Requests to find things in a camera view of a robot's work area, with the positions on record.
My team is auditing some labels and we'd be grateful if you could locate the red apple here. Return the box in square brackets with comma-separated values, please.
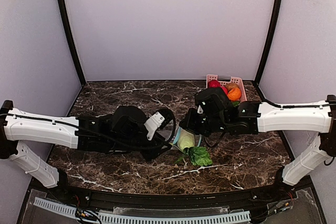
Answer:
[221, 86, 228, 94]

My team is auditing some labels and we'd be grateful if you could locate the grey slotted cable duct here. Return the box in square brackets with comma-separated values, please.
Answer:
[33, 197, 251, 224]

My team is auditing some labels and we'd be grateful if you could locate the black right frame post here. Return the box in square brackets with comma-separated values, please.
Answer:
[254, 0, 282, 86]

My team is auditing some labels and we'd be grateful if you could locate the green grapes toy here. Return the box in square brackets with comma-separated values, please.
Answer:
[232, 101, 240, 107]

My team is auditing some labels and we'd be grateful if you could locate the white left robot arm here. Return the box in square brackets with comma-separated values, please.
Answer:
[1, 100, 176, 188]

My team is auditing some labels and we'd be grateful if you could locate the orange tangerine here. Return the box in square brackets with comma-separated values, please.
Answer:
[227, 88, 242, 101]

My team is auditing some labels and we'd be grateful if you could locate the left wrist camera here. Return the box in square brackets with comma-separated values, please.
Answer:
[144, 108, 176, 142]

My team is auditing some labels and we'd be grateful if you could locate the black front frame rail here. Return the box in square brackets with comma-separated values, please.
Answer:
[47, 173, 295, 210]

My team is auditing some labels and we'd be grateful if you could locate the green leafy lettuce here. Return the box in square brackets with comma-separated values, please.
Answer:
[175, 146, 213, 166]

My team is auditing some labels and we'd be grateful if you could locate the black frame post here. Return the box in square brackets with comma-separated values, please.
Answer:
[57, 0, 87, 87]
[254, 0, 282, 86]

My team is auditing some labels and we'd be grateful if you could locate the clear zip top bag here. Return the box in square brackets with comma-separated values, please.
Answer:
[170, 127, 202, 153]

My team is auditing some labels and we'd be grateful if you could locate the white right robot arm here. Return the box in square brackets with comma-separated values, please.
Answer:
[179, 88, 335, 187]

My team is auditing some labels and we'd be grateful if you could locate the black left frame post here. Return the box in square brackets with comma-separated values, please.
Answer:
[57, 0, 87, 87]

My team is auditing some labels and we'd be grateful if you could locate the pink plastic basket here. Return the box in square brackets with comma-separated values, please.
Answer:
[206, 74, 247, 102]

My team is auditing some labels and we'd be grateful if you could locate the brown potato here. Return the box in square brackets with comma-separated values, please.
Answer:
[225, 82, 239, 92]

